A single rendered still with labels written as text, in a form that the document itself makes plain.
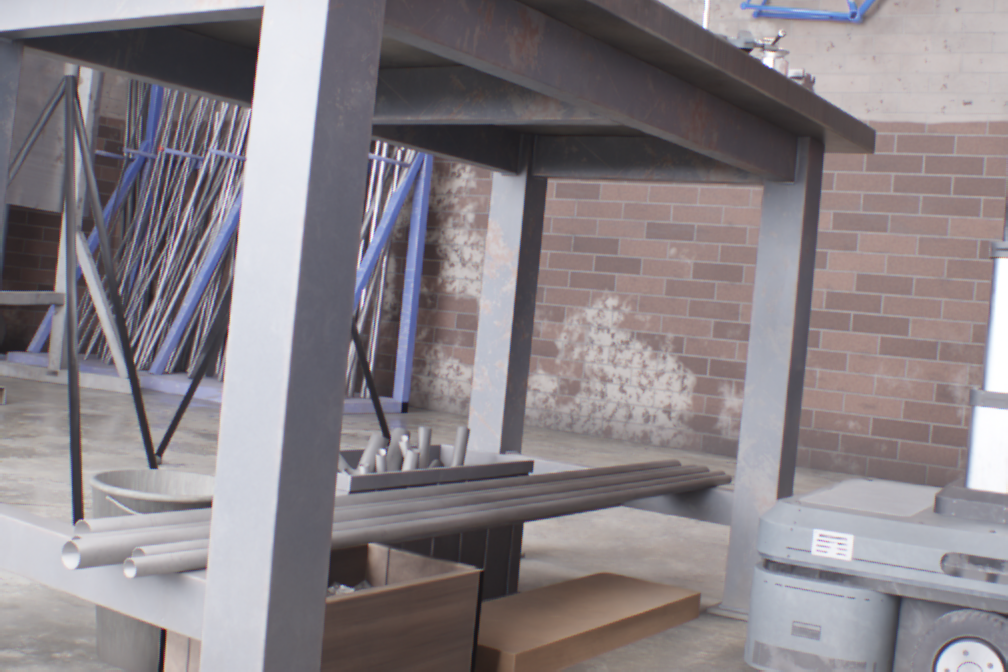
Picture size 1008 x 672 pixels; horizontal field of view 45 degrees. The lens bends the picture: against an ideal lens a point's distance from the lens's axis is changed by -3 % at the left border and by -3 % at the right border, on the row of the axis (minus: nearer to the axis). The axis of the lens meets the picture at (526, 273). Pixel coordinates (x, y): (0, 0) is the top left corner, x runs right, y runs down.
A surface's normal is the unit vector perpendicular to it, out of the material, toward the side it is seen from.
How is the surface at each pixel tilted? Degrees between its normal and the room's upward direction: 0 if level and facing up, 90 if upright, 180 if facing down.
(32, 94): 90
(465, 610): 90
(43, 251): 90
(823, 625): 90
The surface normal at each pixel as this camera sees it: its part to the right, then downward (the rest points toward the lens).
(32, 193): 0.97, 0.09
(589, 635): 0.82, 0.20
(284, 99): -0.54, -0.07
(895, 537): -0.28, -0.76
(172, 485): 0.28, -0.09
